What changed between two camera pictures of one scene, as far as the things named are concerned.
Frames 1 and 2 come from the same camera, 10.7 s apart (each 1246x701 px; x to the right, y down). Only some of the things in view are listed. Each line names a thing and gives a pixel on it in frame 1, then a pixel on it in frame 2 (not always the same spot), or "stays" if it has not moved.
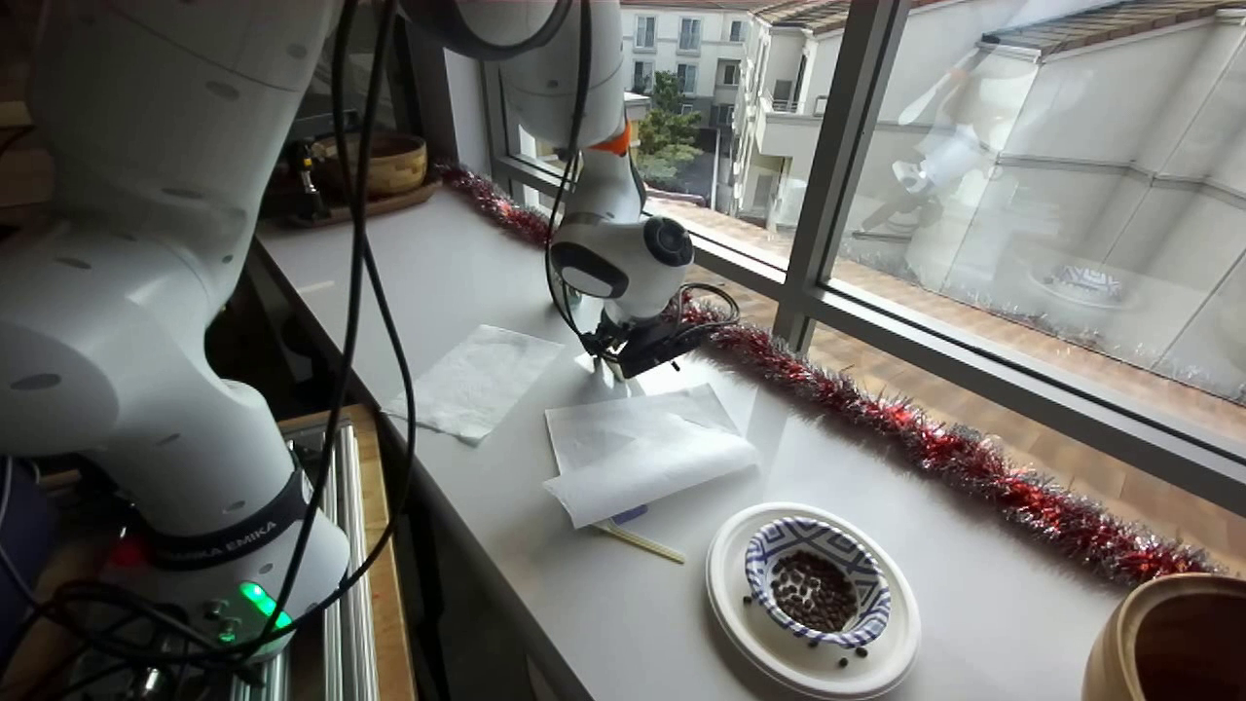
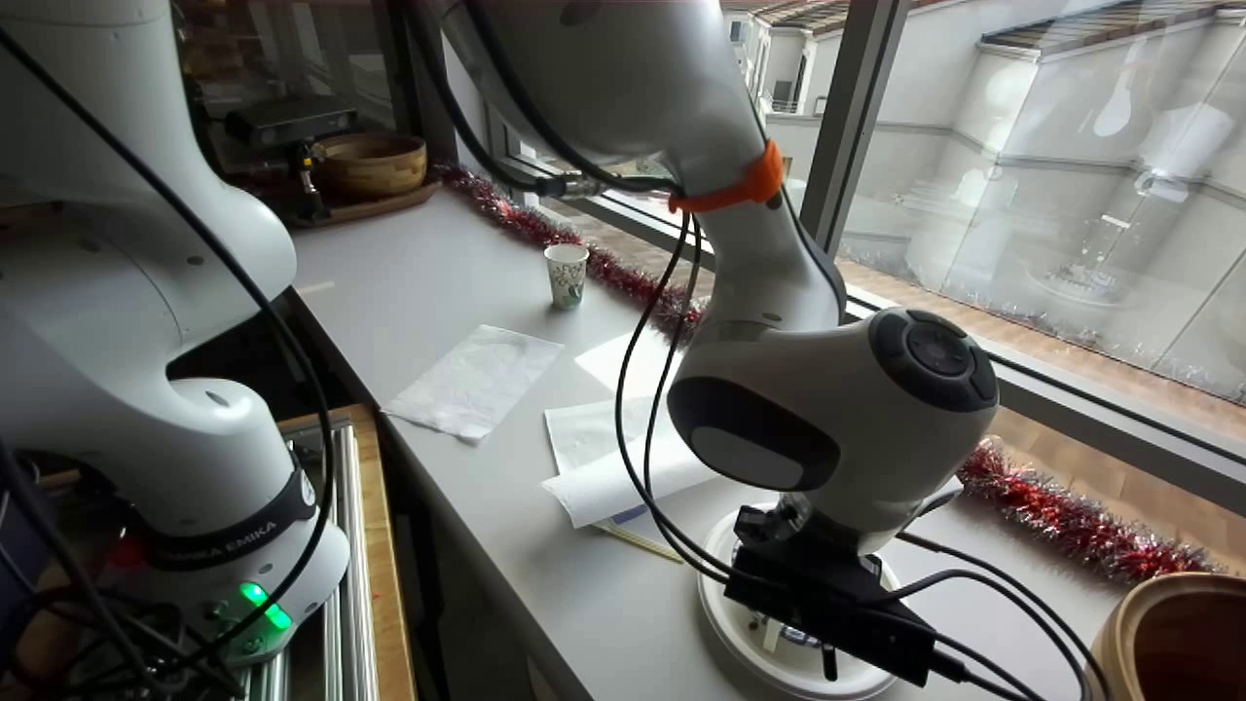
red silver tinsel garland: (892, 427) stays
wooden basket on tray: (397, 176) stays
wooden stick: (646, 545) stays
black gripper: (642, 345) → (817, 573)
